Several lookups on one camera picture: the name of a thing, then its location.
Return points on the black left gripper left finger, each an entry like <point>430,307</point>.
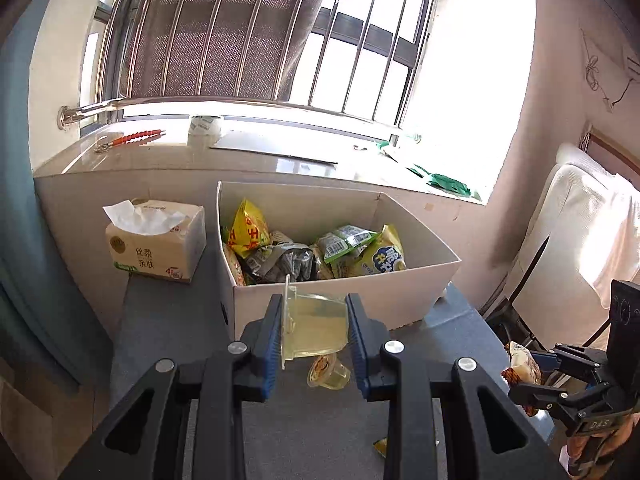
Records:
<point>188,414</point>

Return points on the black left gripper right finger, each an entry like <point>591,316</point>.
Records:
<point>486,436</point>

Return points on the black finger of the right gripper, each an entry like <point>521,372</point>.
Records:
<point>550,394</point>

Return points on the yellow jelly cup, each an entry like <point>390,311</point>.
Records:
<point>328,372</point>
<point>311,325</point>

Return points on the silver grey snack bag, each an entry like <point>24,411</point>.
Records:
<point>276,262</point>

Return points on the large illustrated snack bag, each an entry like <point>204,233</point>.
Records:
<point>234,265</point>

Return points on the small brown snack packet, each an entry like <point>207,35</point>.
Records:
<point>522,369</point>

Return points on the white cushioned chair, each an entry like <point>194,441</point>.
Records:
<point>583,234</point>

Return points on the tissue pack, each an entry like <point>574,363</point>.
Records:
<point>156,238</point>

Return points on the yellow chips bag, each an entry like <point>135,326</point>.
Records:
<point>384,255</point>

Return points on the yellow snack packet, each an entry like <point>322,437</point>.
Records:
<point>249,230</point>

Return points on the green cloth on sill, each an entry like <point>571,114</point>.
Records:
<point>440,181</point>

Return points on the green white snack packet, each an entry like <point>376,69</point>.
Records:
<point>343,240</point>

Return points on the red beaded tool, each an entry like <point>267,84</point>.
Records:
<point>132,138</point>

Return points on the white paper cup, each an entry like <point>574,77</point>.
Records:
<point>205,131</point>

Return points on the metal window railing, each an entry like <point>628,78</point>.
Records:
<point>358,59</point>

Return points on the grey hanging cloth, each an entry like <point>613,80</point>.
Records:
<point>246,49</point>

